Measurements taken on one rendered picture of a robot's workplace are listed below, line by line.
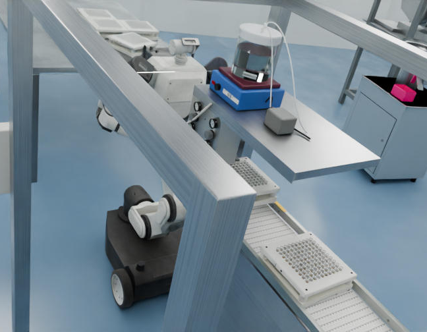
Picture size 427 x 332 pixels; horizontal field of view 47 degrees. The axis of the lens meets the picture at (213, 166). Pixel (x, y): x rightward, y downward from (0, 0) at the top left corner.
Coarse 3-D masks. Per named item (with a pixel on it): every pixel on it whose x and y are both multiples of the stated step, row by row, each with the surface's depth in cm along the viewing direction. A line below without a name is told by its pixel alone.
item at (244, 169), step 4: (232, 164) 203; (236, 164) 205; (240, 164) 206; (244, 164) 206; (232, 168) 202; (236, 168) 202; (240, 168) 203; (244, 168) 203; (248, 168) 204; (240, 172) 200; (244, 172) 200; (248, 172) 201; (252, 172) 202; (244, 176) 198; (248, 176) 199; (252, 176) 199; (256, 176) 200; (248, 180) 195; (252, 180) 196; (256, 180) 196; (260, 180) 197
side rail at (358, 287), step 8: (288, 216) 196; (296, 224) 193; (304, 232) 189; (352, 288) 172; (360, 288) 168; (360, 296) 169; (368, 296) 166; (368, 304) 166; (376, 304) 163; (376, 312) 164; (384, 312) 161; (384, 320) 161; (392, 320) 159; (392, 328) 159; (400, 328) 156
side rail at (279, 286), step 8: (248, 248) 174; (248, 256) 175; (256, 256) 171; (256, 264) 171; (264, 264) 169; (264, 272) 168; (272, 272) 166; (272, 280) 164; (280, 288) 161; (288, 296) 158; (288, 304) 159; (296, 304) 156; (296, 312) 156; (304, 312) 153; (304, 320) 153; (312, 320) 151; (312, 328) 150; (320, 328) 149
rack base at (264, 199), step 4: (256, 196) 197; (260, 196) 197; (264, 196) 198; (268, 196) 198; (276, 196) 200; (256, 200) 194; (260, 200) 195; (264, 200) 196; (268, 200) 198; (272, 200) 199; (256, 204) 195; (260, 204) 196
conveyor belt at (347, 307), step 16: (256, 208) 203; (256, 224) 194; (272, 224) 196; (256, 240) 185; (272, 240) 187; (320, 304) 163; (336, 304) 164; (352, 304) 166; (320, 320) 157; (336, 320) 158; (352, 320) 159; (368, 320) 161
